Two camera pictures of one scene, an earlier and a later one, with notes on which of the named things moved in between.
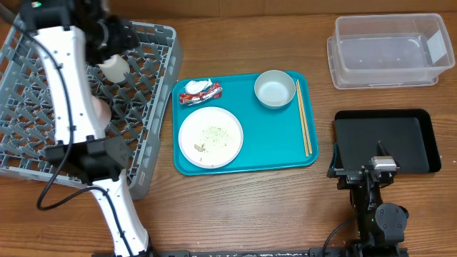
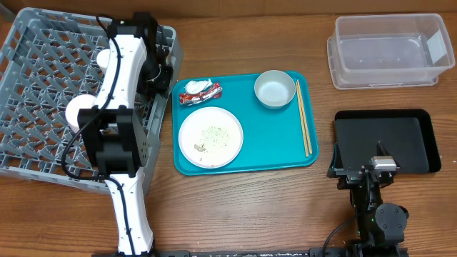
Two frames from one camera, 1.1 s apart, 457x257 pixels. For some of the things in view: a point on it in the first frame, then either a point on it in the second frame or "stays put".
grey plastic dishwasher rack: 139,105 stays put
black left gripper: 128,38 → 156,88
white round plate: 211,137 stays put
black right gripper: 359,171 stays put
